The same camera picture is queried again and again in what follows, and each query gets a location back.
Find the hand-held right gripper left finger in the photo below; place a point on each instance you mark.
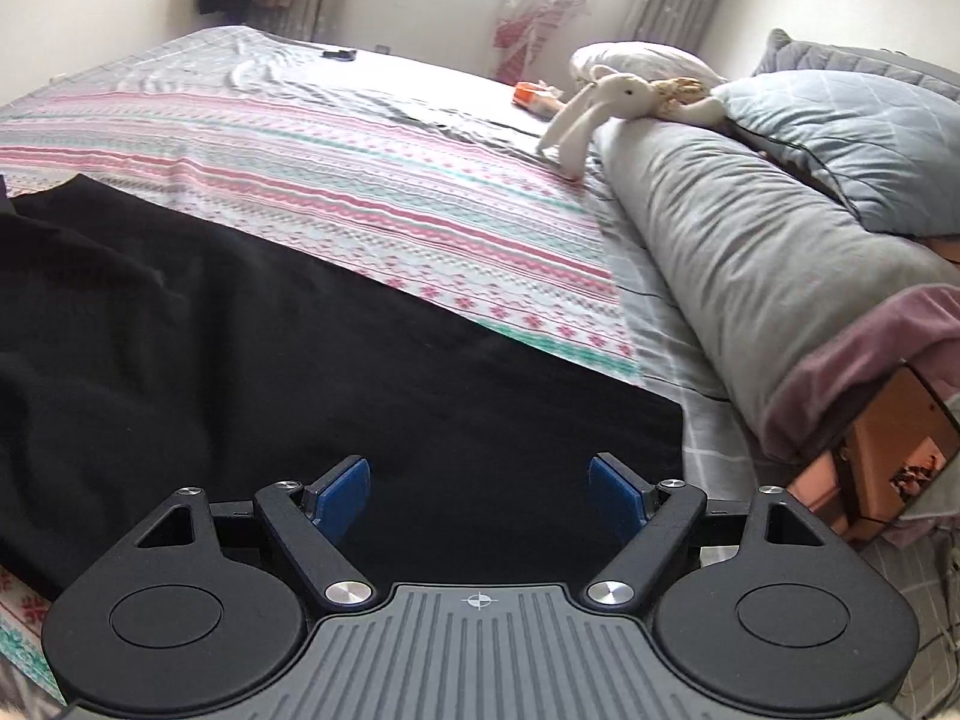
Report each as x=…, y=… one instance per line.
x=345, y=493

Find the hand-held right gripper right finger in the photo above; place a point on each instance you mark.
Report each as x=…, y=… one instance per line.
x=615, y=495

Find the black pants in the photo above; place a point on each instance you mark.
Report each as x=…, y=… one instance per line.
x=262, y=360

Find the grey duvet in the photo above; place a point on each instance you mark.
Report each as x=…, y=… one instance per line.
x=735, y=240

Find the wooden nightstand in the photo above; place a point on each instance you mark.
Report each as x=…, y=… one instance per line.
x=892, y=442

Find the mauve fleece blanket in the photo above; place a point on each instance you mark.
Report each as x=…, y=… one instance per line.
x=870, y=345

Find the patterned woven blanket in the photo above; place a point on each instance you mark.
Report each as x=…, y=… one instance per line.
x=337, y=180

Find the white plush bunny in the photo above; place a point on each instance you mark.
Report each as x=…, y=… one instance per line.
x=622, y=94

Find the orange packet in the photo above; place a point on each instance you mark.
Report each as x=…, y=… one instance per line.
x=532, y=95

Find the blue-grey quilted pillow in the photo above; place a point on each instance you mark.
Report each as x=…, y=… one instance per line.
x=847, y=142

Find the pale pink pillow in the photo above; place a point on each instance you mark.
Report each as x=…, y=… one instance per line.
x=645, y=60

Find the small black device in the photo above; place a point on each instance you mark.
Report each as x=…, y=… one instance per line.
x=339, y=54

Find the pink hanging clothes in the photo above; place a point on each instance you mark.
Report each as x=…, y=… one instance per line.
x=536, y=22

